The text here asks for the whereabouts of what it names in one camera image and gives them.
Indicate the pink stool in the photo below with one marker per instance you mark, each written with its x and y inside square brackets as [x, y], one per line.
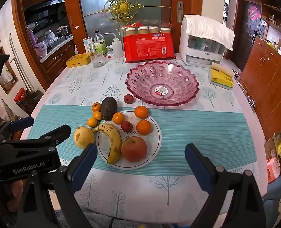
[273, 168]

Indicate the red paper cup package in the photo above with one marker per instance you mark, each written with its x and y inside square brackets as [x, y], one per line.
[147, 49]

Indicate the white countertop appliance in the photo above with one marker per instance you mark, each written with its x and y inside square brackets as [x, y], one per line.
[202, 54]

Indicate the wooden cabinet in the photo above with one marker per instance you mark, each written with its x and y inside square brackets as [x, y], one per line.
[268, 76]

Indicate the green label bottle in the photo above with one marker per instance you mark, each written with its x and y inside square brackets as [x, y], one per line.
[100, 46]

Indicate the dark entrance door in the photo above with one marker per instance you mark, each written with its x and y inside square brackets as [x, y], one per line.
[247, 40]

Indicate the white round plate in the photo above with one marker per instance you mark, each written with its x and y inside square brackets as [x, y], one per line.
[154, 144]

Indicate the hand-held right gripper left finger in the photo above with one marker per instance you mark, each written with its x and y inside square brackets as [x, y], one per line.
[83, 165]

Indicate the purple plastic bag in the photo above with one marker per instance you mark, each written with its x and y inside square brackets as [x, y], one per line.
[34, 42]

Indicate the yellow flat box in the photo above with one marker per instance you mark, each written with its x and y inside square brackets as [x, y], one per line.
[78, 60]

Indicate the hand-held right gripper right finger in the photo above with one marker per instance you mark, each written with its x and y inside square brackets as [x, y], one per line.
[197, 163]

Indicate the white squeeze bottle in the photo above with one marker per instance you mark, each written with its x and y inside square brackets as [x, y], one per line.
[117, 49]

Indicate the orange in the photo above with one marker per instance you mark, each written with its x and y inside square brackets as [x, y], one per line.
[118, 118]
[143, 127]
[141, 112]

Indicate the tree print tablecloth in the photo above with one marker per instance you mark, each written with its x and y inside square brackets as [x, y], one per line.
[83, 85]

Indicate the white blue carton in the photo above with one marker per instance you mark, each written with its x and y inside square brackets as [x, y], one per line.
[87, 44]

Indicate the white cloth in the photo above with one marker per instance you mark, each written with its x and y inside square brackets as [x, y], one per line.
[209, 28]

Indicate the person's left hand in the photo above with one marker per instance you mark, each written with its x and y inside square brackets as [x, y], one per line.
[13, 192]

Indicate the spotted yellow banana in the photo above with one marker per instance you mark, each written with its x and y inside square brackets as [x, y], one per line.
[115, 142]

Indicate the red apple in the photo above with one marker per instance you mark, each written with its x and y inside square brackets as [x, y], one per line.
[133, 149]

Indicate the dark avocado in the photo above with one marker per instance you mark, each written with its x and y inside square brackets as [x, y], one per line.
[109, 109]

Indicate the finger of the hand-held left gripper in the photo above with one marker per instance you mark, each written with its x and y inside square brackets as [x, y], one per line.
[56, 134]
[21, 124]

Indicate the wooden picture frame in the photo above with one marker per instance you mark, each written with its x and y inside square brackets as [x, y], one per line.
[6, 73]

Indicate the yellow pear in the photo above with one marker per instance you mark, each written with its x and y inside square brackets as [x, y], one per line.
[83, 139]

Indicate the clear glass cup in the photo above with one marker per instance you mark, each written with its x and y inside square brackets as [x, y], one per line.
[98, 61]

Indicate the small glass jar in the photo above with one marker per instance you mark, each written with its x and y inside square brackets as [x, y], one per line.
[109, 51]

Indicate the small tangerine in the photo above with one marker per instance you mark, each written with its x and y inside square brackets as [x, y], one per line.
[98, 115]
[92, 122]
[96, 106]

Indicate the cardboard box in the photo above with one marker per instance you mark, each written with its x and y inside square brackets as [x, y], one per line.
[270, 147]

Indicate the gold door ornament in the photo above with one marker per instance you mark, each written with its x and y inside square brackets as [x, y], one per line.
[122, 6]

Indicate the frosted glass door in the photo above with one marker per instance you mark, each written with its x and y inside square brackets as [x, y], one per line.
[95, 23]

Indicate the yellow tissue box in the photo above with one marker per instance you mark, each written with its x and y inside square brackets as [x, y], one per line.
[222, 80]

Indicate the small red plum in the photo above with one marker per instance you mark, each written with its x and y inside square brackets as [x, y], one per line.
[126, 126]
[128, 98]

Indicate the pink glass bowl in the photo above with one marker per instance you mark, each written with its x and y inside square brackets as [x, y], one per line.
[140, 80]

